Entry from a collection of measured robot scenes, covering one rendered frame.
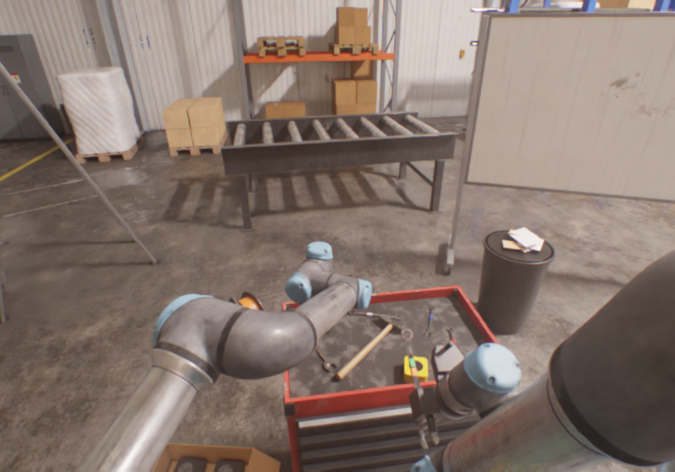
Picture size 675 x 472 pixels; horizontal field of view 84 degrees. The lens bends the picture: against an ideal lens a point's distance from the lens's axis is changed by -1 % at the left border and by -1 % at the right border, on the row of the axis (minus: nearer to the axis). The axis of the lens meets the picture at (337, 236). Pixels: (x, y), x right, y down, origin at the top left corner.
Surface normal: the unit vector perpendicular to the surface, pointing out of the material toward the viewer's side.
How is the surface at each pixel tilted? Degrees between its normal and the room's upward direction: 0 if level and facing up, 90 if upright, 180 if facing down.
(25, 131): 90
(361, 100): 90
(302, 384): 0
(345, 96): 90
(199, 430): 0
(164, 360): 62
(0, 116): 90
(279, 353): 71
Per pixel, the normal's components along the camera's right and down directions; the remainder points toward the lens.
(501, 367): 0.17, -0.62
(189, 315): -0.12, -0.71
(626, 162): -0.29, 0.47
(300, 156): 0.18, 0.48
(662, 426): -0.51, 0.37
